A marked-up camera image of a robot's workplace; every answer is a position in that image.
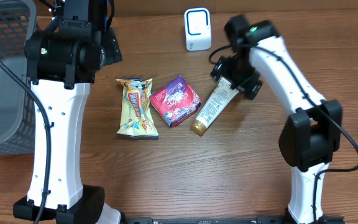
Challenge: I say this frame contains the white tube gold cap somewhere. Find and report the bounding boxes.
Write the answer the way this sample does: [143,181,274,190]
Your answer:
[191,77,239,136]

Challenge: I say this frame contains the red purple pad pack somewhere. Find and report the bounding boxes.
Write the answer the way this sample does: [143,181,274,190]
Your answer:
[150,76,202,127]

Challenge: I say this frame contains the yellow snack bag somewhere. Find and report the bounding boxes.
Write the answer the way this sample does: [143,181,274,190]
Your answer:
[116,78,159,139]

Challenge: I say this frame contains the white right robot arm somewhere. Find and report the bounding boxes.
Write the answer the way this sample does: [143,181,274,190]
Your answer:
[211,15,344,223]

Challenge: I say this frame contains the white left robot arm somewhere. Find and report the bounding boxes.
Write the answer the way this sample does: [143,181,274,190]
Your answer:
[13,0,124,224]

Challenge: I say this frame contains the white barcode scanner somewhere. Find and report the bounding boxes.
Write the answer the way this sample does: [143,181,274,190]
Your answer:
[184,7,212,51]

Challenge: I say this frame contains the dark grey plastic basket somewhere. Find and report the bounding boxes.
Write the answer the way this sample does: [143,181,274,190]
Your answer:
[0,0,37,155]

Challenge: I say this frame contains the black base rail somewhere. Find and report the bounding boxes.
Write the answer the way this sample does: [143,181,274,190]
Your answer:
[125,216,293,224]

